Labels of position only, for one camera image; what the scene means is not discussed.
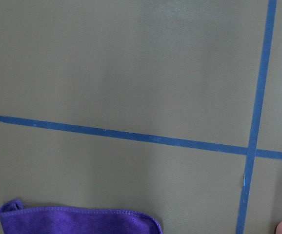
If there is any purple microfiber cloth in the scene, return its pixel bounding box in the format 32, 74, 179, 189
0, 199, 163, 234

